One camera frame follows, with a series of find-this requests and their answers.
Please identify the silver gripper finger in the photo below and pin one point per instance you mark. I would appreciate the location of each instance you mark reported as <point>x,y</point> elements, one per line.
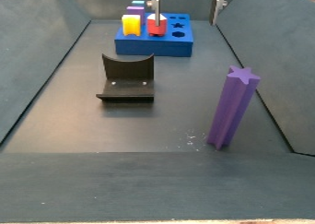
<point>155,6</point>
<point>217,5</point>

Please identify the purple star-shaped prism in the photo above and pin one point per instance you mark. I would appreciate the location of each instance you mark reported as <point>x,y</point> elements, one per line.
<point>239,88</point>

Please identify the blue shape sorter board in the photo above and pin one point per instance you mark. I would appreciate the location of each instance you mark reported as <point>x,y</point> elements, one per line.
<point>176,43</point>

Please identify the light blue rectangular block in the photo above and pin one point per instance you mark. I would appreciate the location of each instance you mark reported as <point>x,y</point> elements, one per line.
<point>137,3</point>

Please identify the purple rectangular block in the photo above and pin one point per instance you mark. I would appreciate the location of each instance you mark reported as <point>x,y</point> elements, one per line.
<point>137,10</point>

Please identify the yellow arch block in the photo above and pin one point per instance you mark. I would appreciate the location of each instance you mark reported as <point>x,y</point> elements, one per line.
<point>131,25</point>

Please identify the red pentagon block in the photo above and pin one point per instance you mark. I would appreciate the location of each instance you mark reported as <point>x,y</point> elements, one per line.
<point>156,30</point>

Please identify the black curved plastic stand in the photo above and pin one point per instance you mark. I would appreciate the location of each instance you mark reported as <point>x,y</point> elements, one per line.
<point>128,80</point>

